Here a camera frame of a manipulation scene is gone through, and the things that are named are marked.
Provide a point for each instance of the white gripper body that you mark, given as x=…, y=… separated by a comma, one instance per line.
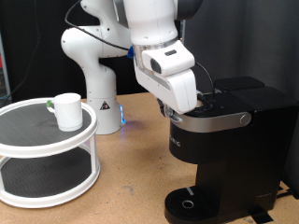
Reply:
x=180, y=93

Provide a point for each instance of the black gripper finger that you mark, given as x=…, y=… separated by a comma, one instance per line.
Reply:
x=161, y=107
x=170, y=112

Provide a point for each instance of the black Keurig coffee machine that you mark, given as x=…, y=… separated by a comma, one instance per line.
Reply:
x=243, y=149

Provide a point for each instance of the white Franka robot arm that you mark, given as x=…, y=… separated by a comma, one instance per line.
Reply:
x=99, y=87

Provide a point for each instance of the white two-tier turntable shelf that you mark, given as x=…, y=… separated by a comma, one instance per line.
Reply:
x=37, y=137

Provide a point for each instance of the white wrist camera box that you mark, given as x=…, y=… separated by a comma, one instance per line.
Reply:
x=174, y=60

